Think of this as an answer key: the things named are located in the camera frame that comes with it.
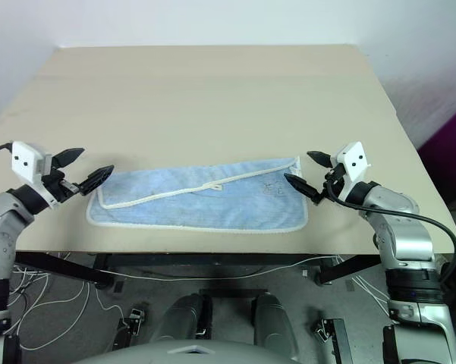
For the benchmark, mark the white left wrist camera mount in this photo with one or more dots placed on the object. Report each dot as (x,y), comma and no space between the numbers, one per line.
(24,159)

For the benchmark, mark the dark grey rounded shape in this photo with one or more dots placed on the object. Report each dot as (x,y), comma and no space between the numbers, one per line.
(275,322)
(184,316)

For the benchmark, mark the black metal floor clamp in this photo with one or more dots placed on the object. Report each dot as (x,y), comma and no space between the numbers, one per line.
(131,328)
(334,337)

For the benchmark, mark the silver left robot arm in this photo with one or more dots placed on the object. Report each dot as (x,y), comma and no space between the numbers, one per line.
(0,227)

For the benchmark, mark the light blue towel white trim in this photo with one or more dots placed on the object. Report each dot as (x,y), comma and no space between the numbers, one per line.
(197,204)

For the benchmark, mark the magenta panel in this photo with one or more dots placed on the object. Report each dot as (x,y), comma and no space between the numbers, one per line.
(449,151)

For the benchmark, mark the black table frame crossbar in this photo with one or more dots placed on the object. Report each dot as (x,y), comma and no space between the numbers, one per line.
(212,259)

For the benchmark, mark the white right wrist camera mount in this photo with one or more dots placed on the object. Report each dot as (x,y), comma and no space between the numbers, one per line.
(354,159)

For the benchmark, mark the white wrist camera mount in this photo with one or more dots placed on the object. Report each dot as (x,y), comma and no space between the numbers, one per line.
(354,159)
(24,159)

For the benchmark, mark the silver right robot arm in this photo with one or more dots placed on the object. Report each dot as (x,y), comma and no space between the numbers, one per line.
(406,242)

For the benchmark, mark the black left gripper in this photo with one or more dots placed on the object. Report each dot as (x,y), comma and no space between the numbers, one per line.
(58,187)

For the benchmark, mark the black table frame leg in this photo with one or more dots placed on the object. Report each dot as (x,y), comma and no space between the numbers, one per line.
(60,267)
(345,267)

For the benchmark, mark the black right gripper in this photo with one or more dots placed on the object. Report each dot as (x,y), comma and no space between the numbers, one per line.
(334,174)

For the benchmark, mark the grey robot torso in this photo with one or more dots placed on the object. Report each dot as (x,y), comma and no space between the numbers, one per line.
(182,352)

